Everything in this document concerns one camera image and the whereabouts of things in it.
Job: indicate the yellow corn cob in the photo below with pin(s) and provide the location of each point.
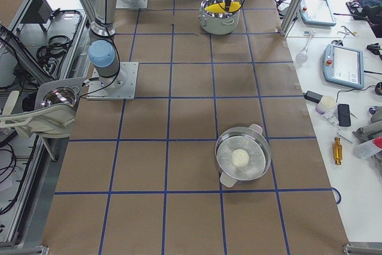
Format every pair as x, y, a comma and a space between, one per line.
220, 7

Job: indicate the pale green electric pot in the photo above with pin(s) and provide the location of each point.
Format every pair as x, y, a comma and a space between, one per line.
216, 21

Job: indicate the steel steamer pot with bun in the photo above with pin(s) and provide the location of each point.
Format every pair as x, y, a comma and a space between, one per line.
250, 139

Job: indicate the white light bulb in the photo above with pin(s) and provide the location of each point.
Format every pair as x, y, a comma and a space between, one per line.
302, 56

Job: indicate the black power adapter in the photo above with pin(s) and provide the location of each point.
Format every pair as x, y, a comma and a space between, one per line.
312, 96

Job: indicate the blue teach pendant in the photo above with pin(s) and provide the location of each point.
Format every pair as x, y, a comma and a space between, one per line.
343, 66

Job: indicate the white purple cup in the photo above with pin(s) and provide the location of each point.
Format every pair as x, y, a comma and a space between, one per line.
325, 104

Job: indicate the black phone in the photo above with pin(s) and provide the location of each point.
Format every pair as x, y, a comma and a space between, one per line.
343, 112

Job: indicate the white bun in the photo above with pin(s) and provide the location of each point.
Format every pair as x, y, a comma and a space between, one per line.
240, 157

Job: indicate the gold brass fitting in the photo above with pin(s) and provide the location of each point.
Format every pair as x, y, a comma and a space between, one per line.
337, 151

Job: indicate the spray bottle red cap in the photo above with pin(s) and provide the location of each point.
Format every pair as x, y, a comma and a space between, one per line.
368, 149

